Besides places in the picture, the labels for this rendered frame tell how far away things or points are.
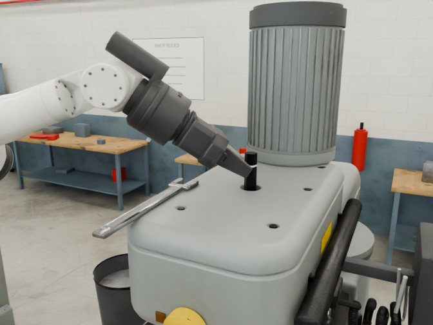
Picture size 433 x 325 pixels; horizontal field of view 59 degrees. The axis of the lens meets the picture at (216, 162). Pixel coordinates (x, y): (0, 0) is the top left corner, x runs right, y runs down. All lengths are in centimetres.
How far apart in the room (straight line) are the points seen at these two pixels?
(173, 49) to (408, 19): 296
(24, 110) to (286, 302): 46
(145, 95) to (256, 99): 31
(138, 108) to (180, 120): 6
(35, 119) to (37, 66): 687
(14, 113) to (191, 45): 494
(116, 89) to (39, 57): 689
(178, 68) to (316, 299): 522
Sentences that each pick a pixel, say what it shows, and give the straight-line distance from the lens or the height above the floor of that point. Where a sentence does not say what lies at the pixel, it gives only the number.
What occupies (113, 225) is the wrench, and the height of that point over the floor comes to 190.
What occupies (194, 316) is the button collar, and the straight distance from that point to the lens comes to 54.
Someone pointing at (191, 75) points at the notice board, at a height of 187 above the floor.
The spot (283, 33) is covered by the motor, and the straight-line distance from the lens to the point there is 79.
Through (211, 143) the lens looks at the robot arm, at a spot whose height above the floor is 198.
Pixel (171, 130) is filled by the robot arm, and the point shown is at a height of 200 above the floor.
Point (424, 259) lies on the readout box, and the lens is 89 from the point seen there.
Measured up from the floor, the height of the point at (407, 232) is 23.
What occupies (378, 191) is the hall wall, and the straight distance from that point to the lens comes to 504.
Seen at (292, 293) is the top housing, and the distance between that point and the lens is 52.
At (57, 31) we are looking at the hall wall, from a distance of 711.
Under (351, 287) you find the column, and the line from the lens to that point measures 114.
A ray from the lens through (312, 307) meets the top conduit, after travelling 53.
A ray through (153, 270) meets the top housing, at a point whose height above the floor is 183.
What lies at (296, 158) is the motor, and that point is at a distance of 81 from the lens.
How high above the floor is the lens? 211
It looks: 15 degrees down
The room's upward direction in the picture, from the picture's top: straight up
